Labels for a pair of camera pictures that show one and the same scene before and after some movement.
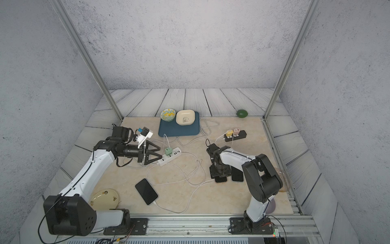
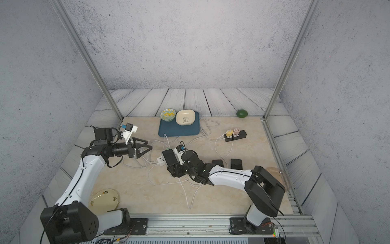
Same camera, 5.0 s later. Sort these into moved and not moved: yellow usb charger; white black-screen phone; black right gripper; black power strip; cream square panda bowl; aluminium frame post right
Moved: white black-screen phone; black right gripper
Not moved: yellow usb charger; black power strip; aluminium frame post right; cream square panda bowl
